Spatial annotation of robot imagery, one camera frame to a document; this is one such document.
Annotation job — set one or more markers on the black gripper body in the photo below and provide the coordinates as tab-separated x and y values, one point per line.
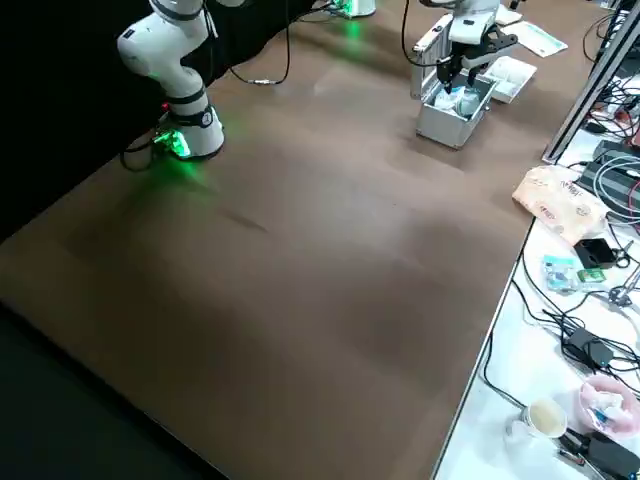
472	49

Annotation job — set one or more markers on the white plastic partition tray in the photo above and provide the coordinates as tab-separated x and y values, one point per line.
512	77

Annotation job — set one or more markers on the aluminium first-aid case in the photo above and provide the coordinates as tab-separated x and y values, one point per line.
450	125

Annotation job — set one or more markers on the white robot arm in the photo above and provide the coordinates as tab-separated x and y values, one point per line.
362	6
165	55

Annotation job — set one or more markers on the long white teal pouch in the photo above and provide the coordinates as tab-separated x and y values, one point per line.
542	40

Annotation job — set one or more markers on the black power supply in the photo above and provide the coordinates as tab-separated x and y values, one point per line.
612	172

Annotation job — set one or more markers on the small blue white packet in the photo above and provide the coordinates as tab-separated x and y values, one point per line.
557	272

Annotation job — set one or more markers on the small black box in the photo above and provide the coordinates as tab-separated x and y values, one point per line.
595	252

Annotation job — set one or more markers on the small green box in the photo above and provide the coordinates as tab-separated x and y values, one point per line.
590	275

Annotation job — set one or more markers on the black scissors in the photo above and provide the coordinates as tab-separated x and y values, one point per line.
625	290

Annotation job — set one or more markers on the black laptop power brick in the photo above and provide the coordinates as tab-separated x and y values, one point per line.
587	350

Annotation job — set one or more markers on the paper cup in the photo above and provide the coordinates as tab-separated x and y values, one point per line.
545	417

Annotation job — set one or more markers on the pink plastic bag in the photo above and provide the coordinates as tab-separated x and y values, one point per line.
610	405

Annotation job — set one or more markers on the black flat device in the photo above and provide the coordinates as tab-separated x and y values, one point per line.
610	457

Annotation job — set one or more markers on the aluminium profile post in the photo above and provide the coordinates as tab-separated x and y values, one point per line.
585	85

